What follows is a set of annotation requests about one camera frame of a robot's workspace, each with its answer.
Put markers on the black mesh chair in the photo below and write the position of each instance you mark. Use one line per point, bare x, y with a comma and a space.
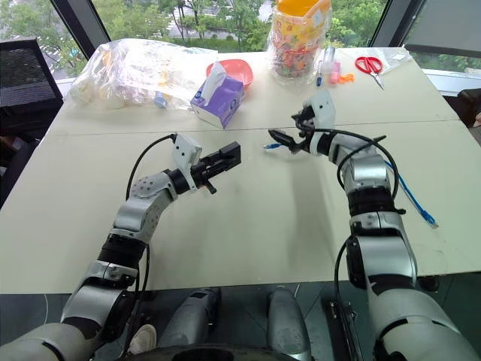
26, 75

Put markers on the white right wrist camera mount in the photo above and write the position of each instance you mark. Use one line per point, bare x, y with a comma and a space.
323, 109

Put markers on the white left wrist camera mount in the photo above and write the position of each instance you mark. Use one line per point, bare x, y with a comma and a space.
185, 152

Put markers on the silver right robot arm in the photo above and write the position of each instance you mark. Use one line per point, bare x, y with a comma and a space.
383, 255

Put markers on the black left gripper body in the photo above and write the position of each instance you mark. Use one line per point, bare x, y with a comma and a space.
199, 173

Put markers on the black window pillar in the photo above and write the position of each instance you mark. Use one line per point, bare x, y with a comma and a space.
80, 26
387, 20

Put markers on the red scissors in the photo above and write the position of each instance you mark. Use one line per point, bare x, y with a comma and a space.
368, 64

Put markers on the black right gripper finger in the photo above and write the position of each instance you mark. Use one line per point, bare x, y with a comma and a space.
283, 140
301, 117

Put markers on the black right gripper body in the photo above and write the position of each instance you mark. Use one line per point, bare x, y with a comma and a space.
309, 142

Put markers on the pink eraser block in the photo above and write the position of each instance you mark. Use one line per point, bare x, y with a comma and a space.
335, 73

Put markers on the bagged colourful toy jar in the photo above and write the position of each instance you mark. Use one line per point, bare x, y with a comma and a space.
297, 45

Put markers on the red plastic bowl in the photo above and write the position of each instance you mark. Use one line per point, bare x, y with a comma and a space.
240, 71

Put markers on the small orange plastic piece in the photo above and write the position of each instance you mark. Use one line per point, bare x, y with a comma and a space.
346, 78

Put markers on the small clear plastic bag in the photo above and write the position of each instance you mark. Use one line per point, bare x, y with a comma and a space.
398, 58

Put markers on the black metal floor bracket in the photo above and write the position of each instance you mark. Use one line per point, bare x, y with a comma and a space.
343, 331

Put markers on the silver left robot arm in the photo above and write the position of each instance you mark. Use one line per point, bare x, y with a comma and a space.
131, 214

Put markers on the purple tissue box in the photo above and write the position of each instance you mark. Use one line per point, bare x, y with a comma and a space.
221, 101

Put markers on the clear plastic bag with items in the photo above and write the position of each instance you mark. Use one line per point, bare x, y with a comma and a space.
127, 71

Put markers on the white shoe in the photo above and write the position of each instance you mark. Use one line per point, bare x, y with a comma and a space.
144, 338

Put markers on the blue pen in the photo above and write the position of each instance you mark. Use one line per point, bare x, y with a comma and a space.
318, 77

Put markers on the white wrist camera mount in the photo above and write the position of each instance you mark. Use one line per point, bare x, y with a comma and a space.
323, 109
185, 152

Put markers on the grey roller blind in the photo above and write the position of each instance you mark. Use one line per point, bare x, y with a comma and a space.
447, 22

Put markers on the dark brown chair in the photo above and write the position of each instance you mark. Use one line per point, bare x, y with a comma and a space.
469, 107

